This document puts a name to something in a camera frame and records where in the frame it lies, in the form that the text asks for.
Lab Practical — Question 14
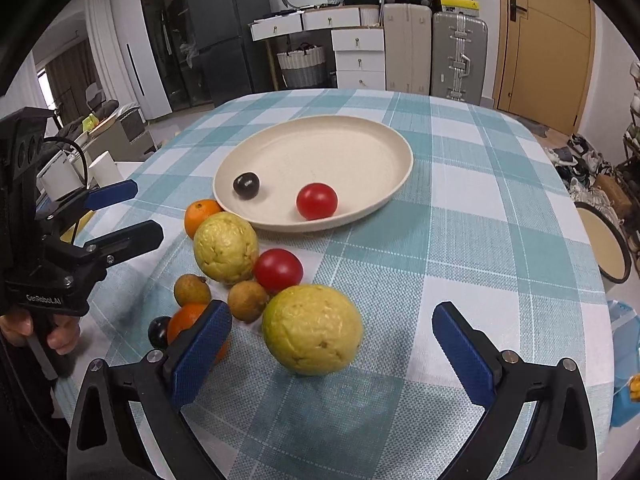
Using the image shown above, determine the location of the dark plum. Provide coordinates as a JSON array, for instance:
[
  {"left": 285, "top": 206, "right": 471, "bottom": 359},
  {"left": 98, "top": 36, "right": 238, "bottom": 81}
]
[
  {"left": 148, "top": 316, "right": 171, "bottom": 350},
  {"left": 232, "top": 172, "right": 260, "bottom": 200}
]

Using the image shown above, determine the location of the orange tangerine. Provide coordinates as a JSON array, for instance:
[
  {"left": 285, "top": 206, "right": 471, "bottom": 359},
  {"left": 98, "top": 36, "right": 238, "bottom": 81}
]
[
  {"left": 183, "top": 198, "right": 222, "bottom": 238},
  {"left": 167, "top": 304, "right": 231, "bottom": 364}
]

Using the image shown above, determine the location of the brown longan fruit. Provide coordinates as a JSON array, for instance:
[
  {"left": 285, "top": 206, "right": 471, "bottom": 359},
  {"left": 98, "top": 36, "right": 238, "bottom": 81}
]
[
  {"left": 228, "top": 281, "right": 269, "bottom": 323},
  {"left": 174, "top": 274, "right": 212, "bottom": 307}
]

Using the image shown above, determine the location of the large yellow-green citrus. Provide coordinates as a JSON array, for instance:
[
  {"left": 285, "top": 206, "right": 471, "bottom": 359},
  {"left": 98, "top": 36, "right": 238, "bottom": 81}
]
[{"left": 193, "top": 212, "right": 259, "bottom": 286}]

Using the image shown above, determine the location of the smaller yellow-green citrus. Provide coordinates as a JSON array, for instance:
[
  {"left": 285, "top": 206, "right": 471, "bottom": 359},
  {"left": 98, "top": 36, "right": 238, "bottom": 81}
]
[{"left": 262, "top": 284, "right": 363, "bottom": 376}]

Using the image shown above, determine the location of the red tomato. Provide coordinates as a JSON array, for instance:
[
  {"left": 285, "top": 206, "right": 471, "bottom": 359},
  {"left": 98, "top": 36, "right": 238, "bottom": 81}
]
[
  {"left": 296, "top": 182, "right": 338, "bottom": 220},
  {"left": 253, "top": 248, "right": 304, "bottom": 292}
]

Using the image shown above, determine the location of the left hand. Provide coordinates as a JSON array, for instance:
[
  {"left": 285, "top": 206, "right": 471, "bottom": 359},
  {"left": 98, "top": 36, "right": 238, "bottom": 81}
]
[{"left": 0, "top": 308, "right": 81, "bottom": 356}]

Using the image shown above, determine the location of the teal plaid tablecloth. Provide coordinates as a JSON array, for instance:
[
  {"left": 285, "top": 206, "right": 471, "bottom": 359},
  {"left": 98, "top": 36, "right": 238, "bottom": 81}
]
[{"left": 55, "top": 90, "right": 614, "bottom": 479}]

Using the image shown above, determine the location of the round black-rimmed tray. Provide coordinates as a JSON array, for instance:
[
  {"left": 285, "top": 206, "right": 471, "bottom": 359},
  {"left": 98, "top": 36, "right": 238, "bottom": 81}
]
[{"left": 575, "top": 202, "right": 631, "bottom": 285}]

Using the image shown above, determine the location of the black refrigerator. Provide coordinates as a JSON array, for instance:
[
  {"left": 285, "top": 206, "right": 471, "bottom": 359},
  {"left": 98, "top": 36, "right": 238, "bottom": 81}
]
[{"left": 186, "top": 0, "right": 272, "bottom": 106}]

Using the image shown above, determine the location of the cream round plate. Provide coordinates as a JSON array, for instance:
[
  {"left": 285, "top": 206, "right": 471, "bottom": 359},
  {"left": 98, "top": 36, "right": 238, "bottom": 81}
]
[{"left": 213, "top": 115, "right": 413, "bottom": 233}]

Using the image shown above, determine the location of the wooden shoe rack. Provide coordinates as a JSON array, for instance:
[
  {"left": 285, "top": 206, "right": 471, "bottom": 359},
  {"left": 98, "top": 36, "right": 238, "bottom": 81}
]
[{"left": 615, "top": 61, "right": 639, "bottom": 210}]

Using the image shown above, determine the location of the woven laundry basket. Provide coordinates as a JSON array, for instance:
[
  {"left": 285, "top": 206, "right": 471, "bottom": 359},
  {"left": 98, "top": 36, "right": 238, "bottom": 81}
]
[{"left": 277, "top": 42, "right": 328, "bottom": 89}]

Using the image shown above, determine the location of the white drawer cabinet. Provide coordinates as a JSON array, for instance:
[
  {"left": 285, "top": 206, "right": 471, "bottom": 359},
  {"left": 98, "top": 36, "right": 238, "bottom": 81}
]
[{"left": 250, "top": 4, "right": 386, "bottom": 90}]

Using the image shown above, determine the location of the silver suitcase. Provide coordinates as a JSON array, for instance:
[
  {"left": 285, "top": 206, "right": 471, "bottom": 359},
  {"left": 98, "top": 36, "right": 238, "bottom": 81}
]
[{"left": 431, "top": 11, "right": 488, "bottom": 105}]

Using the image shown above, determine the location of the wooden door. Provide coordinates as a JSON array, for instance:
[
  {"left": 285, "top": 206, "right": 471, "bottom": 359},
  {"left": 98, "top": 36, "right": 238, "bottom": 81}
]
[{"left": 495, "top": 0, "right": 596, "bottom": 136}]

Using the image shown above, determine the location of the beige suitcase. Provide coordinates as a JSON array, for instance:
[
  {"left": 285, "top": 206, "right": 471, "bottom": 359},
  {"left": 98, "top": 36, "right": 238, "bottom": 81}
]
[{"left": 383, "top": 3, "right": 433, "bottom": 96}]

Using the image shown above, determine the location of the yellow black box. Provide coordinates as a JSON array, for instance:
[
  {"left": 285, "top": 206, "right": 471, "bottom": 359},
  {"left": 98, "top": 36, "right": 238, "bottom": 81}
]
[{"left": 439, "top": 0, "right": 480, "bottom": 16}]

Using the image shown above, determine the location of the black cable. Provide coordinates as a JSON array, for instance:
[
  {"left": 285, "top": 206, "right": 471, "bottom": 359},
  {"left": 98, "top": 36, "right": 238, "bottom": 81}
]
[{"left": 41, "top": 135, "right": 90, "bottom": 191}]

